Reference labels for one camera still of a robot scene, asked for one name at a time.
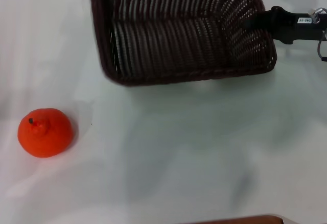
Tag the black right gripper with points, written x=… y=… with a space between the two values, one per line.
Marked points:
x=293 y=27

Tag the black woven rectangular basket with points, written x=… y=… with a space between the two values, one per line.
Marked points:
x=166 y=43

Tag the orange toy tangerine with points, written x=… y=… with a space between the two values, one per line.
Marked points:
x=46 y=137

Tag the brown rounded edge piece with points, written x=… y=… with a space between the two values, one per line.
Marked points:
x=242 y=220

